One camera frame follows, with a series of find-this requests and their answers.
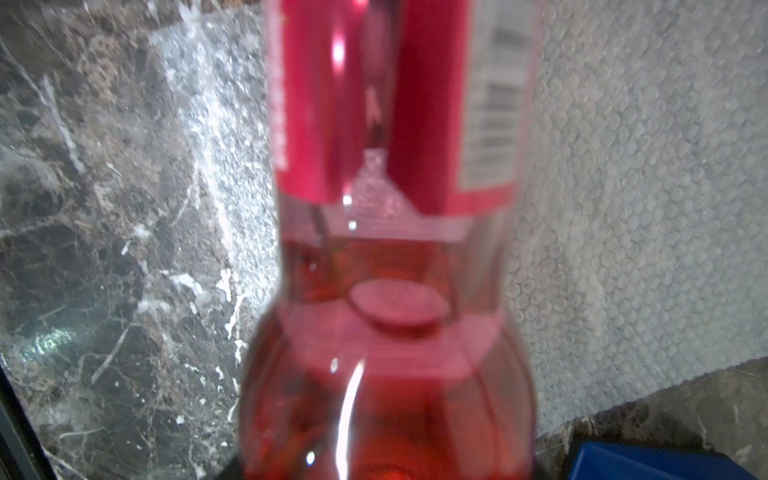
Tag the blue tape dispenser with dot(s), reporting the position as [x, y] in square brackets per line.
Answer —
[602, 460]

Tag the pink wine bottle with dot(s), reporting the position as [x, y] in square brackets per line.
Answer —
[397, 132]

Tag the bubble wrap sheet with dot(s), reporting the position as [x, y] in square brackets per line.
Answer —
[640, 251]

